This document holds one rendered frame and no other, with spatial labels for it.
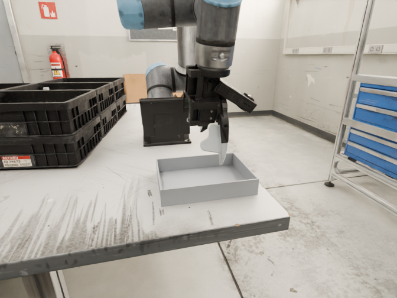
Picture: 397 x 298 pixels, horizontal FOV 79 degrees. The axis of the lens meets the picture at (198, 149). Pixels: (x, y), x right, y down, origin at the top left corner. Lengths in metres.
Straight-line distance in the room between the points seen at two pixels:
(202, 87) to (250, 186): 0.32
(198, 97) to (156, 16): 0.18
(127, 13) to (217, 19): 0.18
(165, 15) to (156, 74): 0.62
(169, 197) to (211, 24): 0.41
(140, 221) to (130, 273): 0.87
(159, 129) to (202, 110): 0.55
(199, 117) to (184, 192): 0.22
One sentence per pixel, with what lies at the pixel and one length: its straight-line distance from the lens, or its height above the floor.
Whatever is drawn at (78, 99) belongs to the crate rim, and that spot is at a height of 0.92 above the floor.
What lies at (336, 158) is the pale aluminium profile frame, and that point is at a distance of 2.31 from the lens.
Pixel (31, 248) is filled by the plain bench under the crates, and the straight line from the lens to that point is 0.64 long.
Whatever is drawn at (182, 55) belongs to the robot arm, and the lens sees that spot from 1.08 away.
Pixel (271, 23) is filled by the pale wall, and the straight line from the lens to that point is 4.66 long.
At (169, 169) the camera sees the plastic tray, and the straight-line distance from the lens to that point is 0.82.
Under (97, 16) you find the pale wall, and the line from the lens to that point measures 4.13.
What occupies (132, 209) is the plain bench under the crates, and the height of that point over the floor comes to 0.70.
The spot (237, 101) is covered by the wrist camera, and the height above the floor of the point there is 0.97.
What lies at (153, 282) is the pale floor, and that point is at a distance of 1.41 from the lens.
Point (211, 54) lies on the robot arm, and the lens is 0.47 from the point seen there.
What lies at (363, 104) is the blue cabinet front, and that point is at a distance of 2.13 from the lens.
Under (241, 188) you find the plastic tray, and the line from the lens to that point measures 0.68.
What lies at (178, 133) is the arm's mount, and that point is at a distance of 1.06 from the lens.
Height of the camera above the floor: 1.07
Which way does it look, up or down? 21 degrees down
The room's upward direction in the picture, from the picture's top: straight up
